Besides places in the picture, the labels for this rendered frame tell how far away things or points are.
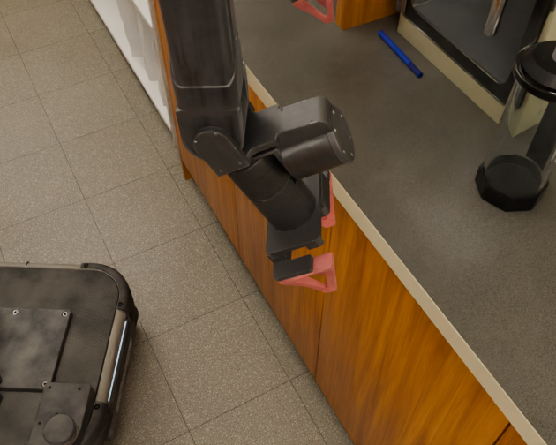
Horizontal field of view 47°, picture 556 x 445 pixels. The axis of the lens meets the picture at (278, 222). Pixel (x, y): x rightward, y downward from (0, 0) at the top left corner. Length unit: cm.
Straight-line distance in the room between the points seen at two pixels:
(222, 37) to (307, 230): 24
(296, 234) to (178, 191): 158
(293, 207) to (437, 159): 42
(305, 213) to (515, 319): 34
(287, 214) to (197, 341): 126
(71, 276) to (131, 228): 43
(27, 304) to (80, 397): 34
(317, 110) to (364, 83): 57
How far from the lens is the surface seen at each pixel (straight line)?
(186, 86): 55
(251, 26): 129
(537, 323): 90
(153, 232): 214
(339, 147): 60
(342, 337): 136
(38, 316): 173
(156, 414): 182
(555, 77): 85
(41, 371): 165
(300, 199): 67
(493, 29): 99
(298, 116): 60
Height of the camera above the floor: 167
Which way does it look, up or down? 52 degrees down
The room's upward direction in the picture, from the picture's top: straight up
